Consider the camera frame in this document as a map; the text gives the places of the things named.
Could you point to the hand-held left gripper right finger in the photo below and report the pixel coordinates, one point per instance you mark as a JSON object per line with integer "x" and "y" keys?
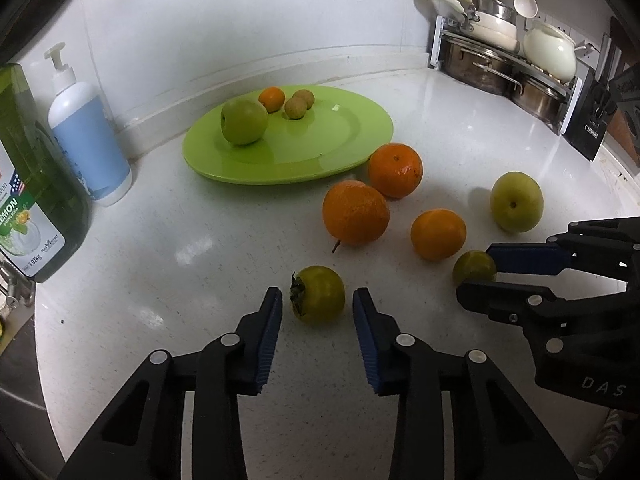
{"x": 367, "y": 340}

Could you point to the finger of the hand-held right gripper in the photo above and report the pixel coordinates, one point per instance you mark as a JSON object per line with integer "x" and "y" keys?
{"x": 530, "y": 258}
{"x": 500, "y": 300}

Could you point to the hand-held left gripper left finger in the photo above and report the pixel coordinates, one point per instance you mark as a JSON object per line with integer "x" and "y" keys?
{"x": 267, "y": 340}

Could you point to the green tomato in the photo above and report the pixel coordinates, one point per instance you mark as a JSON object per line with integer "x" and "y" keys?
{"x": 472, "y": 266}
{"x": 322, "y": 293}

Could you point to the green plate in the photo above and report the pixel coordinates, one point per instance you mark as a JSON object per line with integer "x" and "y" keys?
{"x": 310, "y": 145}

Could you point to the brown longan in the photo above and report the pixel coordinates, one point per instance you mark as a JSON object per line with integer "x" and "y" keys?
{"x": 306, "y": 96}
{"x": 295, "y": 109}

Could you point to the yellowish green apple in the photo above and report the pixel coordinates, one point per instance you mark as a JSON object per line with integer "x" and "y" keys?
{"x": 516, "y": 201}

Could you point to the small orange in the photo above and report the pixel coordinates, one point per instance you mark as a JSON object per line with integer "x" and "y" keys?
{"x": 438, "y": 234}

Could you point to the grey patterned cloth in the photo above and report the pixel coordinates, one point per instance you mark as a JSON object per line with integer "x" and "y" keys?
{"x": 607, "y": 442}

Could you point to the black knife block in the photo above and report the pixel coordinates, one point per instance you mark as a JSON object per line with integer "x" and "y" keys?
{"x": 592, "y": 135}

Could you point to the small steel pot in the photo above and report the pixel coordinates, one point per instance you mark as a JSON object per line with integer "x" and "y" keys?
{"x": 537, "y": 97}

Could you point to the large steel pot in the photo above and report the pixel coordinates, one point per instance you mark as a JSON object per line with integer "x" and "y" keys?
{"x": 475, "y": 67}

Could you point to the white ceramic pot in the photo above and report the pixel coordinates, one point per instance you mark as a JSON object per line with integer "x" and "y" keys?
{"x": 550, "y": 52}

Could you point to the metal pot rack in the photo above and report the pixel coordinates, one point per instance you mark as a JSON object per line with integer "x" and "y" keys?
{"x": 435, "y": 45}

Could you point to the steel pot with lid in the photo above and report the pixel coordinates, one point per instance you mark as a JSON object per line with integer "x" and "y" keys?
{"x": 492, "y": 7}

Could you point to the white pump bottle blue label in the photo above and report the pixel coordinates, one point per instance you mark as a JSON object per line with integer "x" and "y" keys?
{"x": 90, "y": 150}

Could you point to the green dish soap bottle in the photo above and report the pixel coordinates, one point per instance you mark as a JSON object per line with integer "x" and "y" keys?
{"x": 35, "y": 185}

